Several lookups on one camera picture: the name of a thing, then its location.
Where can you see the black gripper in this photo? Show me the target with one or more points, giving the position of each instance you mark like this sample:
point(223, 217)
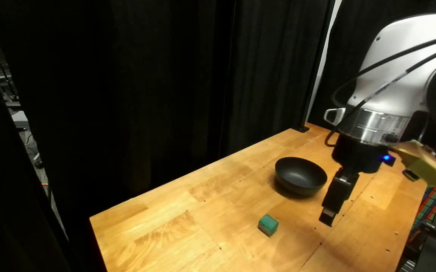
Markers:
point(357, 153)

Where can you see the green block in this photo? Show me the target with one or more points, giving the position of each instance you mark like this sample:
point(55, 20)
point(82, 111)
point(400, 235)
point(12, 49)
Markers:
point(268, 224)

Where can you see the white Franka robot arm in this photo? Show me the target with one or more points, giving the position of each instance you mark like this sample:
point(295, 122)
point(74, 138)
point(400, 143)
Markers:
point(404, 61)

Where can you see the black bowl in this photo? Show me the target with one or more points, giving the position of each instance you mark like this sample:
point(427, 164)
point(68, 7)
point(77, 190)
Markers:
point(300, 176)

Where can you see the black table clamp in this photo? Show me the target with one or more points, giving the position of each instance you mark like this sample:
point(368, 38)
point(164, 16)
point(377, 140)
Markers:
point(301, 128)

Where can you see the white vertical strip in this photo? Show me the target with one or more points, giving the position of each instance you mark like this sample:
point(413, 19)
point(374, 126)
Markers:
point(321, 55)

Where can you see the black curtain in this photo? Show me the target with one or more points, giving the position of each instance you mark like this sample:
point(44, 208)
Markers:
point(152, 76)

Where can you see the beige wrist camera mount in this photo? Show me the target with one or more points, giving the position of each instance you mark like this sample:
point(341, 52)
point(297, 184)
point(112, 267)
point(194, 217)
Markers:
point(422, 162)

